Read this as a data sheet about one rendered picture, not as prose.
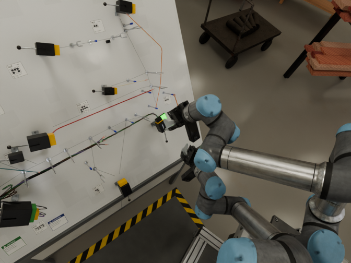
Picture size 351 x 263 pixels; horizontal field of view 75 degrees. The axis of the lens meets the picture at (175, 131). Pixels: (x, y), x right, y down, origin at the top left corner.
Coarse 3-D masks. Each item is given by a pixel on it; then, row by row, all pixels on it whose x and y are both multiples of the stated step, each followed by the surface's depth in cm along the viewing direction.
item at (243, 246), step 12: (228, 240) 55; (240, 240) 53; (252, 240) 54; (264, 240) 55; (276, 240) 57; (228, 252) 53; (240, 252) 50; (252, 252) 50; (264, 252) 51; (276, 252) 51; (288, 252) 52
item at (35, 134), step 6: (36, 132) 92; (30, 138) 83; (36, 138) 83; (42, 138) 84; (48, 138) 86; (30, 144) 83; (36, 144) 84; (42, 144) 85; (48, 144) 86; (30, 150) 83; (36, 150) 84
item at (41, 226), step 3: (39, 222) 102; (42, 222) 102; (36, 225) 101; (39, 225) 102; (42, 225) 103; (45, 225) 103; (33, 228) 101; (36, 228) 101; (39, 228) 102; (42, 228) 103; (45, 228) 104; (36, 231) 102; (39, 231) 102
